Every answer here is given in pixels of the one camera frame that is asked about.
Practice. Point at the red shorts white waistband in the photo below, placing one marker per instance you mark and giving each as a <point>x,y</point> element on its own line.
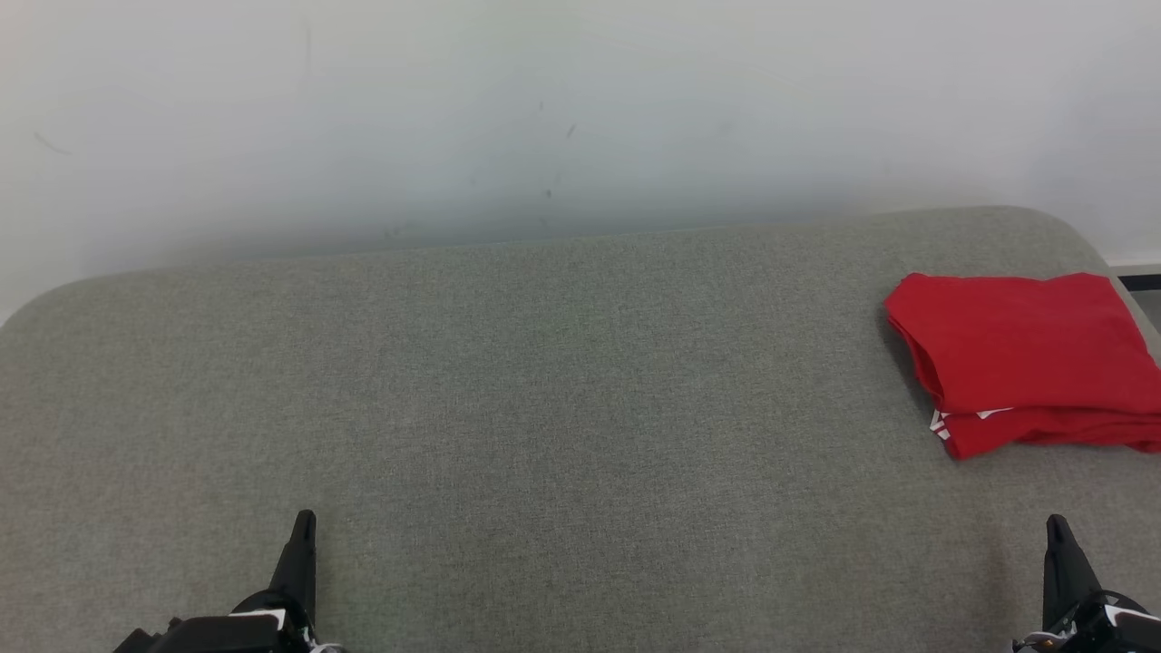
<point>1061,433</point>

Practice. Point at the red white basketball jersey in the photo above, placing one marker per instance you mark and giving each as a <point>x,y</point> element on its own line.
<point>1025,336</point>

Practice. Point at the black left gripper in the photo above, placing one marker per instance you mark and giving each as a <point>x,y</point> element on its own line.
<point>245,633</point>

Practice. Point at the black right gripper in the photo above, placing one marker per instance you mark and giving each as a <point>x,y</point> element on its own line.
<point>1116,630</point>

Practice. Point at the white black wall baseboard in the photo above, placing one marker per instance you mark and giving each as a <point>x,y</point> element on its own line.
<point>1138,277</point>

